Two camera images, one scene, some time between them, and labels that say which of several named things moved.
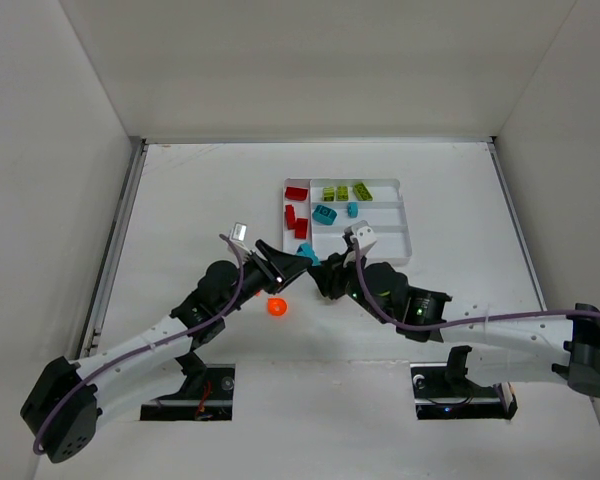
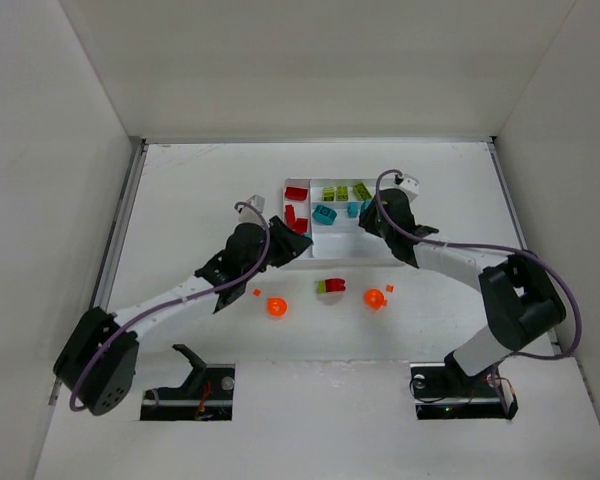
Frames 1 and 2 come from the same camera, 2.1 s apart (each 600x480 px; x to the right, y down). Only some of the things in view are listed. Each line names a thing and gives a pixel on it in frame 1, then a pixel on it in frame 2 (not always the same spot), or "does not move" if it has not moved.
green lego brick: [361, 192] does not move
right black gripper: [335, 279] to [376, 220]
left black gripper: [268, 270] to [284, 238]
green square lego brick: [342, 193] does not move
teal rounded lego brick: [324, 215] does not move
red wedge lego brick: [296, 193] does not move
